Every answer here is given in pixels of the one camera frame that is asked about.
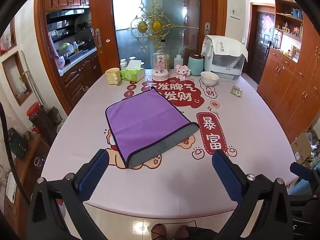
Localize wooden wall niche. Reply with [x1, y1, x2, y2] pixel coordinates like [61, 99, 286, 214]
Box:
[2, 51, 33, 106]

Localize pink plush toy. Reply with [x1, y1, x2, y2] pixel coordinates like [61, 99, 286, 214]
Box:
[175, 64, 191, 80]

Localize white squeeze bottle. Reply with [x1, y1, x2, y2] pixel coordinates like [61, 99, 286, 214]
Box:
[172, 47, 184, 72]

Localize clear glass bottle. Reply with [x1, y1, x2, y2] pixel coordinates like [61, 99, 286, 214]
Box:
[159, 39, 171, 55]

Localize white router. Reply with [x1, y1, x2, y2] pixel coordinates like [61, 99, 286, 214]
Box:
[5, 172, 18, 203]

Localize black handbag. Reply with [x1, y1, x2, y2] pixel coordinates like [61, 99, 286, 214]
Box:
[7, 127, 29, 159]

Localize purple and grey towel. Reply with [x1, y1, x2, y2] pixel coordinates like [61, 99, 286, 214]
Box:
[105, 87, 200, 169]

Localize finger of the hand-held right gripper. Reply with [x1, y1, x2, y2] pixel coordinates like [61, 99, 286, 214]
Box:
[289, 162, 320, 188]

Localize cardboard box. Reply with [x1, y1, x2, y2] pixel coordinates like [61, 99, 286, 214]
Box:
[290, 129, 320, 167]

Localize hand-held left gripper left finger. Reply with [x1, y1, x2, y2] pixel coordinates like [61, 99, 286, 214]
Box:
[27, 149, 111, 240]

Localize glass door with gold ornament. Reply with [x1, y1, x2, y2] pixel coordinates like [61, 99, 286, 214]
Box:
[111, 0, 202, 71]

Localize white countertop appliance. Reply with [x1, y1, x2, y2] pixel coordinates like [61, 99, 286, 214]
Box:
[204, 54, 244, 83]

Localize white wall switch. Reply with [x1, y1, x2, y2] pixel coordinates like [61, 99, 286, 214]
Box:
[230, 5, 241, 19]

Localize silver blister packs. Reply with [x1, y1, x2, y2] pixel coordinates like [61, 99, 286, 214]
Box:
[230, 86, 244, 98]

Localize glass dome with pink figure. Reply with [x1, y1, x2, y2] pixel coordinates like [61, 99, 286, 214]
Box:
[151, 50, 171, 81]

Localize wooden lower kitchen cabinet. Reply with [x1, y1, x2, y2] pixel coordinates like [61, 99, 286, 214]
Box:
[59, 52, 103, 107]

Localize mint jar with brown lid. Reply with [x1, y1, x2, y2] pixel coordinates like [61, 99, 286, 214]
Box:
[187, 54, 206, 76]

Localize wooden shelf cabinet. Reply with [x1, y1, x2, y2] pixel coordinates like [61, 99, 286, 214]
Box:
[257, 0, 320, 143]

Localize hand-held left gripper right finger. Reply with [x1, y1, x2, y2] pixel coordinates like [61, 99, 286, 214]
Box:
[212, 150, 293, 240]

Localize person's shoe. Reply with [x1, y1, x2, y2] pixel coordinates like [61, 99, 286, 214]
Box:
[151, 225, 167, 240]
[174, 225, 190, 240]

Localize yellow mug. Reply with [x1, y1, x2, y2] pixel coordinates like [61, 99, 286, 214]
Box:
[105, 68, 122, 86]

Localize pink hanging cloth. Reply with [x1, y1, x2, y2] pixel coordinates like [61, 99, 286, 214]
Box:
[49, 37, 66, 71]

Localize white appliance cover cloth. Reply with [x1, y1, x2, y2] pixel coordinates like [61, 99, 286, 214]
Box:
[201, 34, 249, 63]

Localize green tissue box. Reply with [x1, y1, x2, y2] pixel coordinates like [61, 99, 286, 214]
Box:
[120, 60, 146, 82]

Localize white bowl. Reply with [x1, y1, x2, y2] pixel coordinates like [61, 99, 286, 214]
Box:
[200, 71, 219, 86]

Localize dark entry door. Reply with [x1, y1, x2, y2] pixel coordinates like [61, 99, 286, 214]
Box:
[251, 3, 276, 81]

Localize red lid jar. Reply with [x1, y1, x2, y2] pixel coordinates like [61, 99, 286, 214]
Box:
[26, 102, 47, 121]

